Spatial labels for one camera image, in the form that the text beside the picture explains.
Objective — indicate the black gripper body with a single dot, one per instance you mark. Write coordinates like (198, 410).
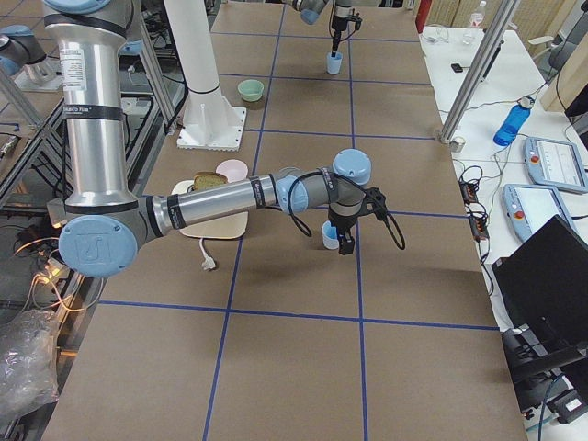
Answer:
(342, 224)
(339, 20)

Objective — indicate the bread slice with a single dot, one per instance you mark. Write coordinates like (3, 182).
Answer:
(205, 180)

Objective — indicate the blue water bottle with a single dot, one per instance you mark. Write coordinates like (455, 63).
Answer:
(514, 121)

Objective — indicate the teach pendant near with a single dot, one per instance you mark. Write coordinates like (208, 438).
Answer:
(529, 207)

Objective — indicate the black laptop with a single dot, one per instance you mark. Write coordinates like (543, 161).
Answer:
(544, 283)

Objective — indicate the aluminium frame post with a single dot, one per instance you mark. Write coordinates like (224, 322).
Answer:
(482, 59)

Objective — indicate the green bowl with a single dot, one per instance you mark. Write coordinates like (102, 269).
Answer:
(251, 90)

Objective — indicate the teach pendant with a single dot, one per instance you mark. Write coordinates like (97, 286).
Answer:
(555, 163)
(529, 207)

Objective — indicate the clear plastic bottle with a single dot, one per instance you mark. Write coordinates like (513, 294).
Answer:
(478, 15)

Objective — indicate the teach pendant far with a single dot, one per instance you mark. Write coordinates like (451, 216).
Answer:
(555, 163)

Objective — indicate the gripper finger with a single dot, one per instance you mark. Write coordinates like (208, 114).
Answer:
(346, 244)
(336, 39)

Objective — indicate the clear plastic bag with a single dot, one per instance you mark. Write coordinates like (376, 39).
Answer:
(28, 363)

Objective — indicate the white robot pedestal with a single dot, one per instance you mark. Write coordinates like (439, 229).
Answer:
(209, 121)

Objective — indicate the light blue cup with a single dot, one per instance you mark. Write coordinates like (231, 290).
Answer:
(334, 61)
(329, 236)

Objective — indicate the pink bowl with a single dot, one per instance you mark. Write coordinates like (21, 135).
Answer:
(234, 170)

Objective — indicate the white power plug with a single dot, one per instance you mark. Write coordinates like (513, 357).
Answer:
(208, 262)

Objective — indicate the cream toaster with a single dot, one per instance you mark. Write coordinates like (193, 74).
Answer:
(226, 228)

